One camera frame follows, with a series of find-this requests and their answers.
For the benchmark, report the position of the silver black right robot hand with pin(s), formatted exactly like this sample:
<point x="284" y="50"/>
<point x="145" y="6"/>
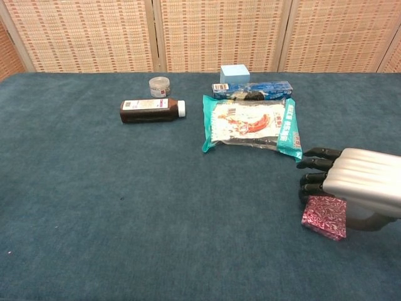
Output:
<point x="366" y="178"/>

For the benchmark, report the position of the red white patterned block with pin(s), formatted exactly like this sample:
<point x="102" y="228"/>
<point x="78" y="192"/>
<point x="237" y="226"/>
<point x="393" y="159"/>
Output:
<point x="324" y="218"/>

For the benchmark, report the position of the woven bamboo screen panel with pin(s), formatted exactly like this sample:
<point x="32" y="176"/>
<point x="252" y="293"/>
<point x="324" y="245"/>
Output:
<point x="394" y="61"/>
<point x="219" y="31"/>
<point x="7" y="53"/>
<point x="84" y="34"/>
<point x="338" y="34"/>

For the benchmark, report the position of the long blue carton box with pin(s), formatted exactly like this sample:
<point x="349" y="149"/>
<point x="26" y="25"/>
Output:
<point x="269" y="89"/>

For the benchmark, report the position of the teal white snack bag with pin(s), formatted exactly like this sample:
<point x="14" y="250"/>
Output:
<point x="244" y="122"/>

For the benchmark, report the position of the light blue cube box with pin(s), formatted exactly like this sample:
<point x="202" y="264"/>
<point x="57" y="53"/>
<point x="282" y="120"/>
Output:
<point x="235" y="74"/>

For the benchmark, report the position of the small clear plastic jar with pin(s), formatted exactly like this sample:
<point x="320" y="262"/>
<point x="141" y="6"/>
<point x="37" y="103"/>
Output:
<point x="159" y="88"/>

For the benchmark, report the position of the brown bottle white cap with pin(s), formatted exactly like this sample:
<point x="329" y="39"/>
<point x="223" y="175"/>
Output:
<point x="147" y="114"/>

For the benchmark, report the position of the teal felt table cover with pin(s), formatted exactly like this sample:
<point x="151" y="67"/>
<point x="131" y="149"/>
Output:
<point x="125" y="203"/>

